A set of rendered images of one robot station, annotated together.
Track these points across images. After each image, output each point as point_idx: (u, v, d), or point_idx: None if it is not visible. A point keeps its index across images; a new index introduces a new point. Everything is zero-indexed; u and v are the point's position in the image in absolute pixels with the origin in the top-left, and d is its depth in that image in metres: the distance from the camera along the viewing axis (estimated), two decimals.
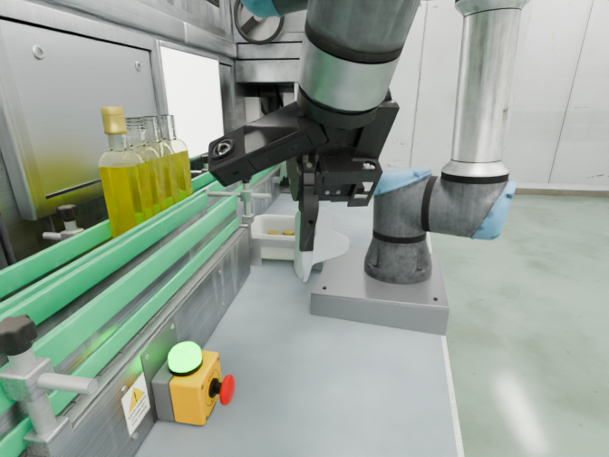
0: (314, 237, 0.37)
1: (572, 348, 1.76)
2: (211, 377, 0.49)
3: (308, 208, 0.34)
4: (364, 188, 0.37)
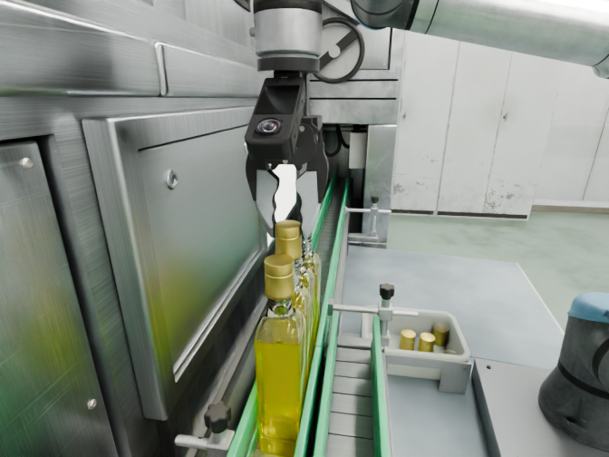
0: (314, 190, 0.44)
1: None
2: None
3: (326, 160, 0.41)
4: None
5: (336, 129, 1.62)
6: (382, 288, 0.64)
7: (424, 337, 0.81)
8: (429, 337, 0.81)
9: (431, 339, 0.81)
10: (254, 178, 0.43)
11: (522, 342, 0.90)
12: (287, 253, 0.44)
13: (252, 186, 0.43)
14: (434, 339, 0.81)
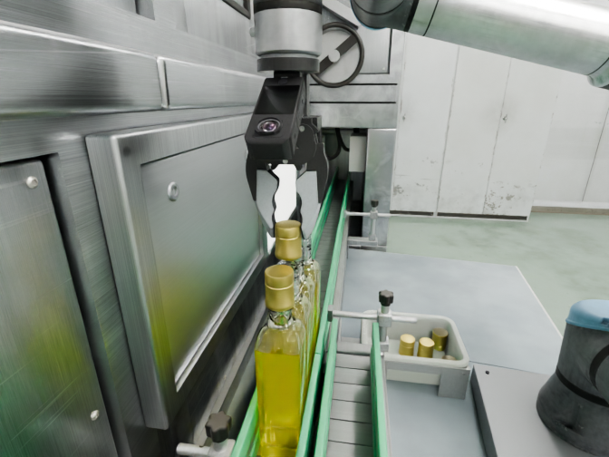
0: (314, 190, 0.44)
1: None
2: None
3: (326, 160, 0.41)
4: None
5: (336, 132, 1.62)
6: (381, 295, 0.65)
7: (424, 343, 0.82)
8: (428, 343, 0.82)
9: (430, 344, 0.81)
10: (254, 178, 0.43)
11: (521, 346, 0.90)
12: (287, 253, 0.44)
13: (252, 186, 0.43)
14: (433, 345, 0.81)
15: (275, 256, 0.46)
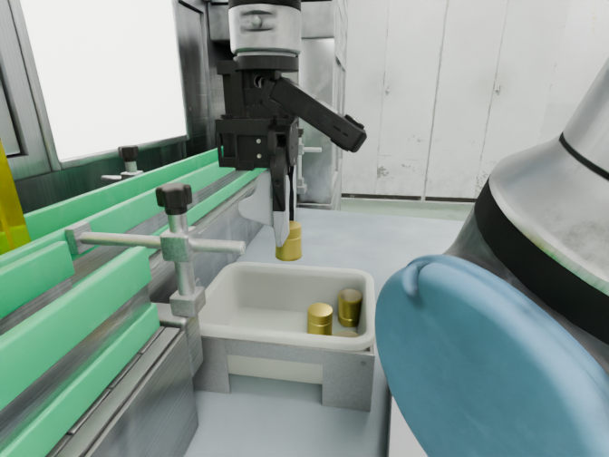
0: None
1: None
2: None
3: None
4: None
5: None
6: (159, 188, 0.30)
7: (314, 310, 0.47)
8: (322, 311, 0.47)
9: (325, 313, 0.46)
10: (285, 186, 0.39)
11: None
12: None
13: (285, 195, 0.39)
14: (329, 314, 0.46)
15: None
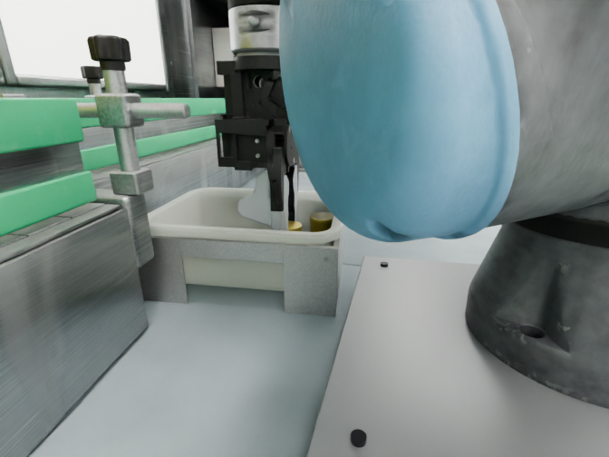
0: None
1: None
2: None
3: None
4: None
5: None
6: (91, 36, 0.27)
7: None
8: (290, 226, 0.44)
9: (294, 227, 0.44)
10: (283, 186, 0.39)
11: (471, 251, 0.53)
12: None
13: (283, 195, 0.39)
14: (297, 228, 0.44)
15: None
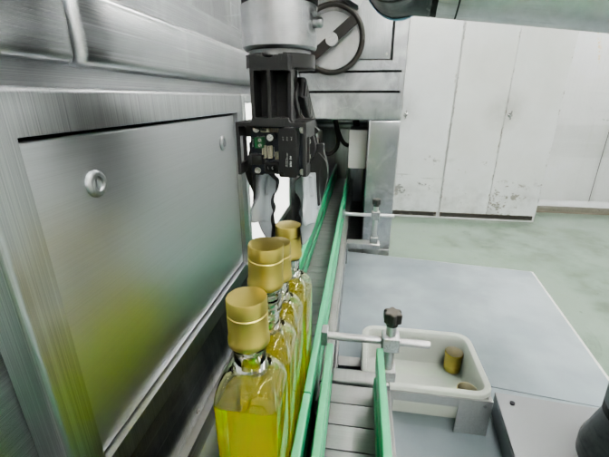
0: (259, 194, 0.43)
1: None
2: None
3: (247, 158, 0.43)
4: (248, 155, 0.36)
5: (334, 126, 1.50)
6: (388, 315, 0.53)
7: (291, 226, 0.44)
8: (292, 223, 0.45)
9: (295, 222, 0.45)
10: (320, 178, 0.42)
11: (546, 367, 0.78)
12: (265, 284, 0.33)
13: (322, 187, 0.43)
14: (296, 221, 0.46)
15: (247, 286, 0.34)
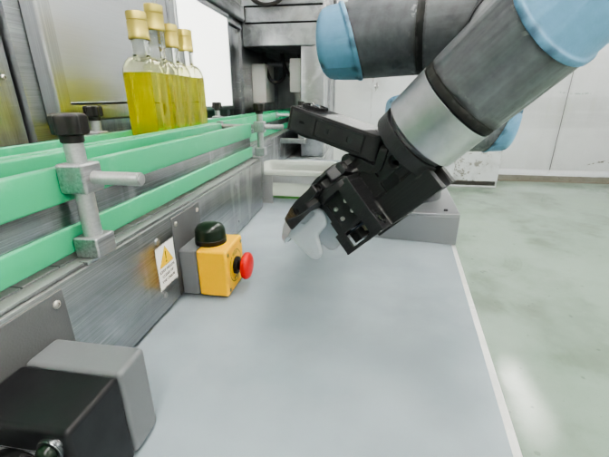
0: (303, 224, 0.40)
1: (575, 313, 1.78)
2: (235, 254, 0.52)
3: (302, 200, 0.36)
4: (361, 238, 0.35)
5: (282, 62, 1.82)
6: (255, 103, 0.85)
7: (184, 29, 0.76)
8: (186, 30, 0.77)
9: (188, 30, 0.78)
10: None
11: None
12: (151, 24, 0.65)
13: None
14: (189, 31, 0.78)
15: None
